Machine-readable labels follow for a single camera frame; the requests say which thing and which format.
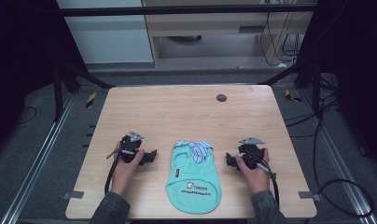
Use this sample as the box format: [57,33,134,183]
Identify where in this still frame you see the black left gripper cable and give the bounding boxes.
[104,147,135,194]

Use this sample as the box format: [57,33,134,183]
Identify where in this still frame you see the light wooden desk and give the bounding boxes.
[141,0,317,68]

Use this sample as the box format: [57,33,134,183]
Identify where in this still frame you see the dark curtain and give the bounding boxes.
[297,0,377,174]
[0,0,89,157]

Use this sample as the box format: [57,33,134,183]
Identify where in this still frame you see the black metal stand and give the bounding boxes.
[258,57,322,117]
[51,60,117,122]

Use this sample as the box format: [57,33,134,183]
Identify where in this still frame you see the yellow black striped tape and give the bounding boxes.
[284,89,303,104]
[85,91,98,109]

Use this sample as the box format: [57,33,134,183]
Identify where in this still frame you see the teal pet shirt striped collar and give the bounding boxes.
[164,139,223,216]

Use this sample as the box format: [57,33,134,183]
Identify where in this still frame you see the hanging black desk cables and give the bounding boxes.
[258,10,303,68]

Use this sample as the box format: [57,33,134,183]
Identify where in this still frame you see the black horizontal frame bar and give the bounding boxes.
[58,3,319,18]

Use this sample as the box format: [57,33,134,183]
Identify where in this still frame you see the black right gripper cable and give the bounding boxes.
[253,155,281,210]

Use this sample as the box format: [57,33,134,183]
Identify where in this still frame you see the person's left hand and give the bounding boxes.
[110,141,146,197]

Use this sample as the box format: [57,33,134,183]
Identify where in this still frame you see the white cabinet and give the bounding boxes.
[55,0,155,65]

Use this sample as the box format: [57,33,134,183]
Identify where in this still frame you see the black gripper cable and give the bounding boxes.
[253,155,281,210]
[104,147,135,194]

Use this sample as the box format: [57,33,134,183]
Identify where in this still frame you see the person's right hand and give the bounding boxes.
[234,148,272,196]

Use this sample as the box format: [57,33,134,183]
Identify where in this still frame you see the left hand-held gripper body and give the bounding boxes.
[119,130,151,164]

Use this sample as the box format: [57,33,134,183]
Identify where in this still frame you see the black floor cable loop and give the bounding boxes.
[283,73,376,218]

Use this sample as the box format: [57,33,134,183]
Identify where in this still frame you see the thin black floor cable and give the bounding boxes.
[14,105,38,126]

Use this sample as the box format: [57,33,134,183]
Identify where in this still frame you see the grey table bracket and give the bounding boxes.
[62,190,85,201]
[298,190,322,203]

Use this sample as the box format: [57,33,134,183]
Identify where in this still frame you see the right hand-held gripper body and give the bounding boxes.
[237,135,267,171]

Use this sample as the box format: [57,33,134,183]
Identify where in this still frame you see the aluminium floor rail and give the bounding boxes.
[0,92,77,224]
[298,88,377,224]

